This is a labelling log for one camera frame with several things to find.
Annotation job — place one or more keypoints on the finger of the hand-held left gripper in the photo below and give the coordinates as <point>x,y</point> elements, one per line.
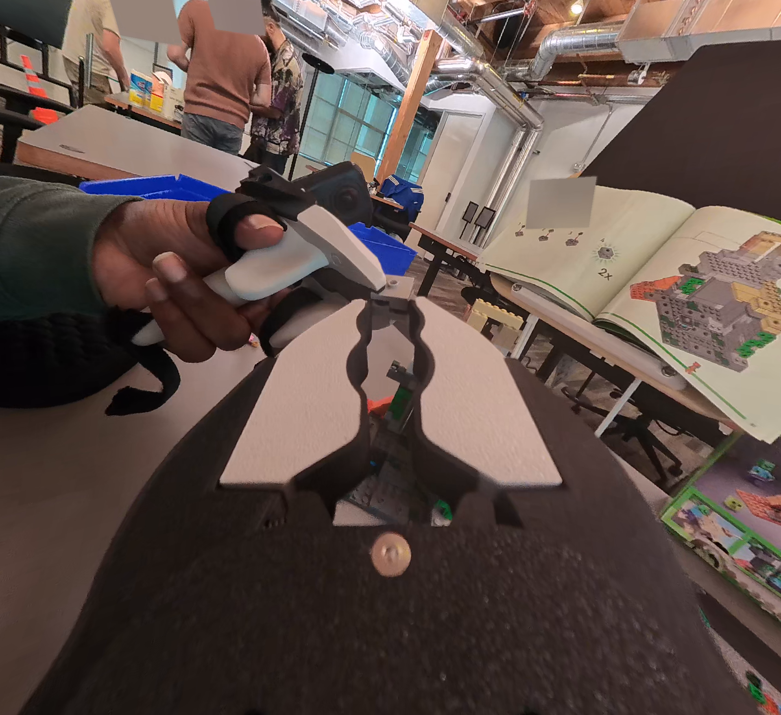
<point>348,245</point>

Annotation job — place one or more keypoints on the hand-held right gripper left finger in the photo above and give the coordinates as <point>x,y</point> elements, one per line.
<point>305,416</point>

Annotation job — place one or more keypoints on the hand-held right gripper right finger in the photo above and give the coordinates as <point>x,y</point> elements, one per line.
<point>482,416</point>

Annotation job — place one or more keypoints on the grey striped small brick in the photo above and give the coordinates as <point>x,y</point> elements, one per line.
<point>387,309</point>

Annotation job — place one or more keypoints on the toy brick building model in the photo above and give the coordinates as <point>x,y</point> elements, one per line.
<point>390,492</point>

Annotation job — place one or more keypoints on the person's left forearm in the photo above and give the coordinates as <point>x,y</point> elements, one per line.
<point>49,251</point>

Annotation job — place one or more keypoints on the wooden top office desk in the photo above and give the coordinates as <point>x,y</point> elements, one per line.
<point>439,237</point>

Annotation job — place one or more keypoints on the grey desk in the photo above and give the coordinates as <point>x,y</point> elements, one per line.
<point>61,483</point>

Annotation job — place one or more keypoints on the blue jacket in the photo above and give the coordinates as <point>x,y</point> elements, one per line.
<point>402,196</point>

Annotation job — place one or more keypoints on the black office chair base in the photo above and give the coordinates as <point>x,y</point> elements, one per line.
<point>640,422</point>

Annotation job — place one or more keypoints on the silver ventilation ducts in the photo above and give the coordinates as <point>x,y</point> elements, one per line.
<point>506,95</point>

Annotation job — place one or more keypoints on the pale side table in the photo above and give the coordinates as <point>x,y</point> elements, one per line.
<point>122,141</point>

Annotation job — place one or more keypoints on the white blue wipes canister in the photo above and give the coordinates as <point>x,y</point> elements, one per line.
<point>140,89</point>

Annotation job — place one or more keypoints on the open instruction booklet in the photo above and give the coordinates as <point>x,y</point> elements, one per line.
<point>640,257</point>

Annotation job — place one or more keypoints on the green toy set box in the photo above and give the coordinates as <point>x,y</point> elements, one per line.
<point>720,513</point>

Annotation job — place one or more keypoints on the black round pad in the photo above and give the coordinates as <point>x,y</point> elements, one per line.
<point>49,361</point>

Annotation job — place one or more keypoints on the orange striped cone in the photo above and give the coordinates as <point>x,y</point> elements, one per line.
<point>33,80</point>
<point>44,115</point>

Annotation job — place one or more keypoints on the black backdrop board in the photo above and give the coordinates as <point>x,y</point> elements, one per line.
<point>701,135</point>

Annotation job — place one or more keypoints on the wooden post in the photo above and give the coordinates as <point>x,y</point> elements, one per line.
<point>409,104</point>

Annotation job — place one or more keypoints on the black small display frame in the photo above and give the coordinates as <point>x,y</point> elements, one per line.
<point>470,217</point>
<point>487,220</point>

